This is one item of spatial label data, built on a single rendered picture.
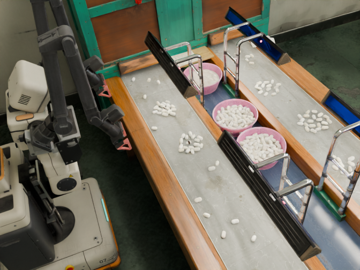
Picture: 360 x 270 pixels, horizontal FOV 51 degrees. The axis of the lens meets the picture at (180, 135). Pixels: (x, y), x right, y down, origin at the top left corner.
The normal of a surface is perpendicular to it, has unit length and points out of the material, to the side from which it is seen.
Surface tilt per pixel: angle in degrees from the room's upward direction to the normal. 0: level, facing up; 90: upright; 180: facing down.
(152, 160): 0
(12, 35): 90
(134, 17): 90
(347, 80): 0
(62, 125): 90
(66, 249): 0
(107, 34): 90
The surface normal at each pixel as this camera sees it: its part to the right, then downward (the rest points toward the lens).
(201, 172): -0.09, -0.70
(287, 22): 0.36, 0.63
